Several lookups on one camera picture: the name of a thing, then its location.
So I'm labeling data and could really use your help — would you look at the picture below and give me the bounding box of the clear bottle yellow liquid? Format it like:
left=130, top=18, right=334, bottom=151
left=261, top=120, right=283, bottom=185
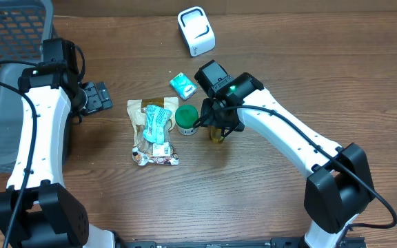
left=208, top=126, right=225, bottom=143

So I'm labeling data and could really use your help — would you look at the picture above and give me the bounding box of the green lid white jar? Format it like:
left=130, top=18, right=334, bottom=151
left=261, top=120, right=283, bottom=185
left=175, top=105, right=199, bottom=136

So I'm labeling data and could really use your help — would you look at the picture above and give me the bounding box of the green white tissue pack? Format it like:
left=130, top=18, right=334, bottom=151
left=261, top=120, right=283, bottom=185
left=170, top=72, right=197, bottom=101

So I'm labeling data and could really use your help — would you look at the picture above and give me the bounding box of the teal white snack packet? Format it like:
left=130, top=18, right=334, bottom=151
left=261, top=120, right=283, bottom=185
left=143, top=105, right=172, bottom=145

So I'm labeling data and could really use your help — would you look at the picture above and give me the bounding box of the beige brown paper pouch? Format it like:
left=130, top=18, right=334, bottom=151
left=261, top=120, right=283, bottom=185
left=127, top=97, right=179, bottom=151

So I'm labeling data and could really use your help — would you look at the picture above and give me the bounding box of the brown patterned snack packet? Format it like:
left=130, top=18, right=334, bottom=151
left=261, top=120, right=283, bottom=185
left=132, top=142, right=179, bottom=166

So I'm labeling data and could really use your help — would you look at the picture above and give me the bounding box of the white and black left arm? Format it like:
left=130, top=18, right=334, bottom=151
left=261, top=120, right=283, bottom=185
left=0, top=60, right=122, bottom=247

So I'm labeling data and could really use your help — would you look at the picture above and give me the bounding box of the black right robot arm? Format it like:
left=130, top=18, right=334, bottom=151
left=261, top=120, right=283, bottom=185
left=194, top=68, right=375, bottom=247

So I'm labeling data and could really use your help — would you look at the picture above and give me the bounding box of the white barcode scanner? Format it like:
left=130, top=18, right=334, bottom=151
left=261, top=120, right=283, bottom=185
left=177, top=6, right=216, bottom=57

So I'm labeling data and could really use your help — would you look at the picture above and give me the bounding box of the grey plastic mesh basket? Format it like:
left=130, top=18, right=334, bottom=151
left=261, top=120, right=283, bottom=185
left=0, top=0, right=78, bottom=173

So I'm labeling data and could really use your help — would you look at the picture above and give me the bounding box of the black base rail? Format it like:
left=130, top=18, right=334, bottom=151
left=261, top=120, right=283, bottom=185
left=112, top=236, right=367, bottom=248

